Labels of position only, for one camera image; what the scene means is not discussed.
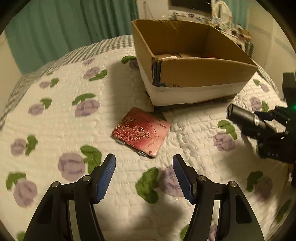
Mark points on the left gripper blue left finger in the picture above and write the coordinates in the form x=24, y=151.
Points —
x=101, y=178

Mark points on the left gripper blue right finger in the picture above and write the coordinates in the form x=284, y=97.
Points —
x=186, y=177

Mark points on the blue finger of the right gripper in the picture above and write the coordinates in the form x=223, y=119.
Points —
x=260, y=133
x=275, y=114

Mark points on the black cylindrical device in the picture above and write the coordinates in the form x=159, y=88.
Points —
x=247, y=120

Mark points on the red embossed card case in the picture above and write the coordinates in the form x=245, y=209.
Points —
x=142, y=131

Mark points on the white floral quilted mat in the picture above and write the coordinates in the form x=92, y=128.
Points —
x=61, y=130

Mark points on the white dressing table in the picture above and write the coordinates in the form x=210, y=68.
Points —
x=239, y=36

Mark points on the open brown cardboard box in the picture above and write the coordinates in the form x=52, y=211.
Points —
x=183, y=62

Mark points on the teal curtain by wardrobe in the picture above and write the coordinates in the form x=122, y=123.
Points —
x=239, y=10

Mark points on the oval white vanity mirror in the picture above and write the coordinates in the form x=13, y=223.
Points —
x=220, y=10

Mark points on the teal window curtain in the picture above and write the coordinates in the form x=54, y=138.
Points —
x=44, y=31

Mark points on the black wall television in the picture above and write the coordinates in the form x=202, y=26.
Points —
x=200, y=5

